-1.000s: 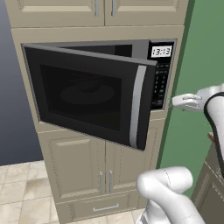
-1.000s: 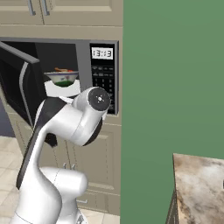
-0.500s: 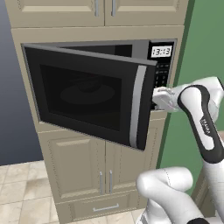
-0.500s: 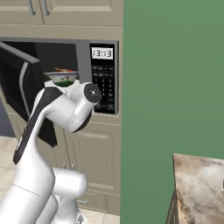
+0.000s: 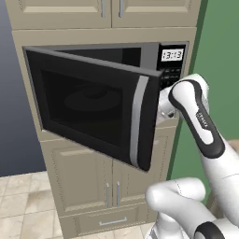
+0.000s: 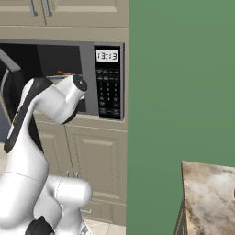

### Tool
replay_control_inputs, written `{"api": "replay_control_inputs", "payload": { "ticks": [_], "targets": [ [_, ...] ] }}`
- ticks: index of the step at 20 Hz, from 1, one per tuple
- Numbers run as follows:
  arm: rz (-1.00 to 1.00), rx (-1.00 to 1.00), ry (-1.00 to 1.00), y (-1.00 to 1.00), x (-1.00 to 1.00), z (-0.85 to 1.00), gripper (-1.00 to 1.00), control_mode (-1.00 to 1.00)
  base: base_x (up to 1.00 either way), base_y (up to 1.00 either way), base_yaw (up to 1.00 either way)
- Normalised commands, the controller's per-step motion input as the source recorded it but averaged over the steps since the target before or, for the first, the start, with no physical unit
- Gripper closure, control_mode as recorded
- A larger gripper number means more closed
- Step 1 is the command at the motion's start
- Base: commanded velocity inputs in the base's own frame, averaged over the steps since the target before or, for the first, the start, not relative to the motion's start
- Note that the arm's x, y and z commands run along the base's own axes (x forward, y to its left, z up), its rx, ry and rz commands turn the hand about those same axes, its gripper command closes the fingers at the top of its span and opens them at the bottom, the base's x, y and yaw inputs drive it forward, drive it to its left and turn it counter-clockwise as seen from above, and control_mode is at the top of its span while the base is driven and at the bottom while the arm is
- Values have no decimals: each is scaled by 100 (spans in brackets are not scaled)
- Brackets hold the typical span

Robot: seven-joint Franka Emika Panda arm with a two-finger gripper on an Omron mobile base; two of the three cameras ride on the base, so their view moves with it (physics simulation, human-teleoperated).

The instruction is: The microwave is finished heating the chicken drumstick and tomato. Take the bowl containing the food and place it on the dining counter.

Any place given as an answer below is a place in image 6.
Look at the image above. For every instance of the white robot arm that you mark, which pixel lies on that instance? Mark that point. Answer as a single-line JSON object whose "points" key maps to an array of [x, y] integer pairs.
{"points": [[27, 171]]}

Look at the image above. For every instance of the grey built-in microwave oven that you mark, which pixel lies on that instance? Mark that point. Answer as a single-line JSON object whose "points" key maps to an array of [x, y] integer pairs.
{"points": [[110, 82]]}

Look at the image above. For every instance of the orange chicken drumstick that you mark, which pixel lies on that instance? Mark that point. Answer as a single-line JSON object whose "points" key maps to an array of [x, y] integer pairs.
{"points": [[64, 73]]}

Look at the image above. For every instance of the dark microwave door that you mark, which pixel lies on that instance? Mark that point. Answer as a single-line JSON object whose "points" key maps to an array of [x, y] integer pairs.
{"points": [[12, 79]]}

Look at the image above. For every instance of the marble dining counter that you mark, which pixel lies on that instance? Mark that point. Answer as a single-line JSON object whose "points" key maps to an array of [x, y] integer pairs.
{"points": [[211, 199]]}

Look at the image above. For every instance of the beige wide base cupboard door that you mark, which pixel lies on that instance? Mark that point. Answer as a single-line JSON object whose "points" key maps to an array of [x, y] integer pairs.
{"points": [[98, 162]]}

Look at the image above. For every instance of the beige narrow base cupboard door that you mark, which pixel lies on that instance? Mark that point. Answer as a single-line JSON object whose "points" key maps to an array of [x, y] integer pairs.
{"points": [[55, 150]]}

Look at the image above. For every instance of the beige drawer front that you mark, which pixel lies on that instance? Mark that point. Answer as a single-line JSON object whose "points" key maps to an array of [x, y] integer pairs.
{"points": [[107, 212]]}

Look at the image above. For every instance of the beige wide wall cupboard door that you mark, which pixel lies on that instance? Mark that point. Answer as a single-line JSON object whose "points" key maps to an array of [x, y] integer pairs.
{"points": [[88, 12]]}

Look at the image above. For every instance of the beige narrow wall cupboard door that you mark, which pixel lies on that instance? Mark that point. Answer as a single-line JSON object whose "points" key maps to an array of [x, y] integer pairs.
{"points": [[15, 12]]}

